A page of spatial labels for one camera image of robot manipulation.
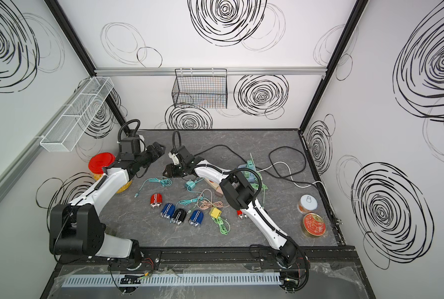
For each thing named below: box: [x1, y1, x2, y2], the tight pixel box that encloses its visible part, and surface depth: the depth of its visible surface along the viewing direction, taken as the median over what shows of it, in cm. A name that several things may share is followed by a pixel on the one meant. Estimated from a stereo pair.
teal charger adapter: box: [184, 177, 205, 191], surface depth 95 cm
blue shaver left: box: [160, 203, 176, 220], surface depth 86 cm
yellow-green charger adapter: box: [208, 207, 222, 219], surface depth 85 cm
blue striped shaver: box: [188, 209, 204, 227], surface depth 84 cm
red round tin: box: [302, 213, 327, 237], surface depth 81 cm
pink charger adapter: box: [214, 185, 224, 199], surface depth 93 cm
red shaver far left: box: [149, 193, 163, 209], surface depth 89 cm
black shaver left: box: [170, 208, 187, 225], surface depth 84 cm
